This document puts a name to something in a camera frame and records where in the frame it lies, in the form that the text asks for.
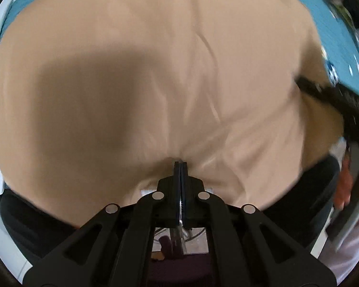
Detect dark cloth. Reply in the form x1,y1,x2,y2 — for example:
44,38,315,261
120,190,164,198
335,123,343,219
0,155,341,264

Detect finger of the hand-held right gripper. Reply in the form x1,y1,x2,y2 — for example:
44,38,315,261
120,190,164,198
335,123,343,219
296,76,341,108

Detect person's right hand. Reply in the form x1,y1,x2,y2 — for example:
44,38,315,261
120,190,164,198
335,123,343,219
333,155,356,213

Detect dark purple rug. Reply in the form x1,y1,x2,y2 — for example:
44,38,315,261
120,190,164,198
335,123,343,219
146,253,213,282

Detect tan jacket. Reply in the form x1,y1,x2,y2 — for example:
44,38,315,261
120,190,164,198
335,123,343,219
0,0,348,228

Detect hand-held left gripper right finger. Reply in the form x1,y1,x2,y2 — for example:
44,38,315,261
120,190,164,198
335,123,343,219
181,161,337,287

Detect teal quilted blanket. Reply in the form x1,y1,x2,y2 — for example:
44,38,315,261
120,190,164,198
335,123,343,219
0,0,359,99

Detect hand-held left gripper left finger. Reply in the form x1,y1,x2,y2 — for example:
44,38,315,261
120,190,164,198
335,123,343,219
23,161,181,287

